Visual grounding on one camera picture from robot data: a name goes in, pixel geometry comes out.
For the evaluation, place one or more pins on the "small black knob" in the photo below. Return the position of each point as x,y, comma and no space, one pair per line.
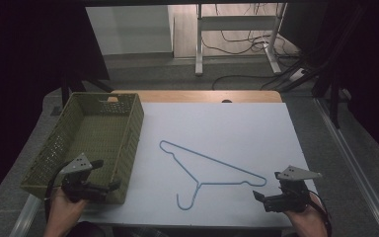
226,101

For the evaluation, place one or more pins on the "person's left hand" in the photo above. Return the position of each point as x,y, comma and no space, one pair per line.
62,210

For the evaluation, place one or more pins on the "black stand legs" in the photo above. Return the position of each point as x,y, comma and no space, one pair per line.
69,85

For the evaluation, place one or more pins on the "person's right hand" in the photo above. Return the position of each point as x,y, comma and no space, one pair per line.
309,219

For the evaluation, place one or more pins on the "olive green plastic basket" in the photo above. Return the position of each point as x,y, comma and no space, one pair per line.
102,131

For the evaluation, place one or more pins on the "dark curtain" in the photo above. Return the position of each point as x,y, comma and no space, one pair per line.
375,65
29,49

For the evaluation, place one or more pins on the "white power strip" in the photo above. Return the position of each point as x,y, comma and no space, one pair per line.
297,74

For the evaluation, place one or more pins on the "pale grey panel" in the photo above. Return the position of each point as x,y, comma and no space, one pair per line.
128,29

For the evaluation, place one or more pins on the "person's dark clothing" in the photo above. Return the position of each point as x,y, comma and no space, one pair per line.
89,229

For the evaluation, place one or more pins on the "black stand with foot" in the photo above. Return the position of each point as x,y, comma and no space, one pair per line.
334,98

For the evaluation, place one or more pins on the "metal floor rail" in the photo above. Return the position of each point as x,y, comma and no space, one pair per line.
352,154

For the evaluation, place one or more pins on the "white metal desk frame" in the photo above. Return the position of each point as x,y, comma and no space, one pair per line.
233,23

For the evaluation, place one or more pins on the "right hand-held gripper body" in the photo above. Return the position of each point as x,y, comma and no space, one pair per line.
296,173

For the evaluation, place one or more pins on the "white table mat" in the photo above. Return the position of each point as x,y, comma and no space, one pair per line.
230,131

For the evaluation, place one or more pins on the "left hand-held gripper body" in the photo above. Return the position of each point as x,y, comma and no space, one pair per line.
77,165

